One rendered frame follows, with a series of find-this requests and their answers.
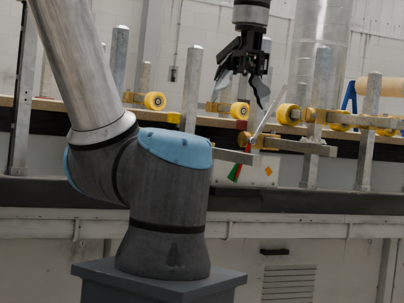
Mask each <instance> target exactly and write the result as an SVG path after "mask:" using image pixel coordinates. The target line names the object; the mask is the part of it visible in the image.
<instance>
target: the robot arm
mask: <svg viewBox="0 0 404 303"><path fill-rule="evenodd" d="M26 1H27V4H28V7H29V10H30V12H31V15H32V18H33V20H34V23H35V26H36V28H37V32H38V34H39V37H40V40H41V43H42V45H43V48H44V51H45V53H46V56H47V59H48V61H49V64H50V67H51V69H52V73H53V75H54V78H55V81H56V83H57V86H58V89H59V91H60V94H61V97H62V100H63V102H64V106H65V107H66V111H67V113H68V116H69V119H70V122H71V124H72V126H71V128H70V130H69V132H68V134H67V136H66V138H67V142H68V146H67V147H66V149H65V152H64V159H63V165H64V172H65V175H66V177H67V178H68V181H69V183H70V184H71V185H72V186H73V187H74V188H75V189H76V190H77V191H79V192H80V193H82V194H84V195H86V196H88V197H90V198H93V199H96V200H103V201H107V202H110V203H114V204H119V205H122V206H126V207H130V216H129V226H128V229H127V232H126V234H125V235H124V238H123V240H122V241H121V244H120V246H119V247H118V250H117V252H116V254H115V261H114V266H115V268H117V269H118V270H119V271H122V272H125V273H127V274H131V275H135V276H138V277H144V278H151V279H156V280H167V281H194V280H202V279H205V278H207V277H209V276H210V268H211V262H210V258H209V253H208V250H207V245H206V241H205V238H204V230H205V224H206V213H207V203H208V197H209V186H210V176H211V170H212V165H213V161H212V143H211V142H210V141H209V140H208V139H207V138H204V137H202V136H198V135H194V134H191V133H186V132H179V131H176V130H167V129H160V128H153V127H145V128H141V129H139V125H138V122H137V120H136V117H135V114H134V113H132V112H130V111H128V110H126V109H124V108H123V106H122V104H121V100H120V97H119V95H118V91H117V88H116V86H115V82H114V79H113V77H112V73H111V70H110V68H109V64H108V61H107V59H106V55H105V52H104V50H103V46H102V43H101V41H100V37H99V34H98V32H97V28H96V25H95V23H94V19H93V16H92V14H91V10H90V7H89V5H88V1H87V0H26ZM270 5H271V0H234V4H233V14H232V20H231V22H232V24H234V25H235V29H234V30H235V31H237V32H241V36H237V37H236V38H235V39H234V40H233V41H232V42H231V43H229V44H228V45H227V46H226V47H225V48H224V49H223V50H222V51H220V53H218V54H217V55H216V62H217V64H218V65H219V66H218V68H217V71H216V74H215V77H214V82H213V85H212V91H211V96H210V102H211V103H214V101H215V100H216V98H217V97H218V94H219V92H220V91H221V90H223V89H225V88H227V87H228V86H229V84H230V82H231V81H230V79H231V76H232V75H236V74H238V73H241V74H242V75H243V76H247V75H248V73H250V74H251V76H250V78H249V80H248V82H249V85H250V86H251V87H252V88H253V90H254V95H255V96H256V100H257V104H258V105H259V107H260V108H261V109H264V108H265V96H267V95H270V94H271V89H270V88H269V87H268V86H267V85H265V84H264V83H263V82H262V76H263V75H267V74H268V65H269V56H270V54H268V53H265V52H264V51H263V50H261V48H262V38H263V34H266V30H267V28H266V27H267V26H268V20H269V10H270ZM265 60H267V66H266V70H264V66H265Z"/></svg>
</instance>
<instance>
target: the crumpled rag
mask: <svg viewBox="0 0 404 303"><path fill-rule="evenodd" d="M300 141H303V142H310V143H316V144H323V143H324V144H327V143H326V142H325V140H324V139H317V137H316V136H311V137H309V139H307V138H306V137H302V138H301V139H300Z"/></svg>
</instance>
